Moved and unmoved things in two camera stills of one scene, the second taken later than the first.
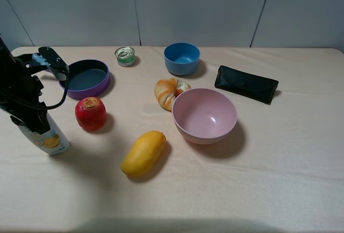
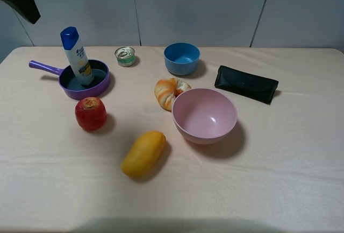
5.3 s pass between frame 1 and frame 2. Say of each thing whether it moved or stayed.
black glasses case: stayed
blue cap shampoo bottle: moved
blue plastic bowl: stayed
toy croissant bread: stayed
